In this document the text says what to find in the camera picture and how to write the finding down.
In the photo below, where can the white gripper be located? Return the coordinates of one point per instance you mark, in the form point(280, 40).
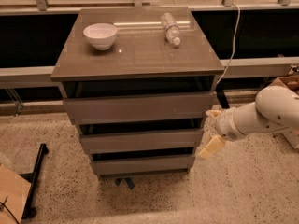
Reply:
point(226, 125)

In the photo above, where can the grey drawer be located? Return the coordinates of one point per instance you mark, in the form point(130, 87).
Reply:
point(123, 142)
point(139, 108)
point(133, 166)

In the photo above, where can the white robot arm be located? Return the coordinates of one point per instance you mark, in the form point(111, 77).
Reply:
point(275, 110)

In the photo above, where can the grey top drawer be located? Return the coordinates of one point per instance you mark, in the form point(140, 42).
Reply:
point(139, 108)

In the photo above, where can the grey bottom drawer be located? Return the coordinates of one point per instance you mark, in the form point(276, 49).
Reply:
point(133, 166)

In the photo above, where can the grey drawer cabinet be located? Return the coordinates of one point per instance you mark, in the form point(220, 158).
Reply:
point(140, 62)

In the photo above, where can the cardboard box right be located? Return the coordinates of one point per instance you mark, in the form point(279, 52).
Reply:
point(292, 83)

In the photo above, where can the clear plastic water bottle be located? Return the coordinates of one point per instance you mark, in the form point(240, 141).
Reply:
point(171, 29)

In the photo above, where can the blue tape cross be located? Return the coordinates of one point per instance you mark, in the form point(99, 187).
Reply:
point(128, 181)

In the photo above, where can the white ceramic bowl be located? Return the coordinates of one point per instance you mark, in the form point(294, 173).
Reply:
point(100, 35)

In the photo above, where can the black metal stand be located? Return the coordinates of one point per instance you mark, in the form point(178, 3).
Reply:
point(29, 210)

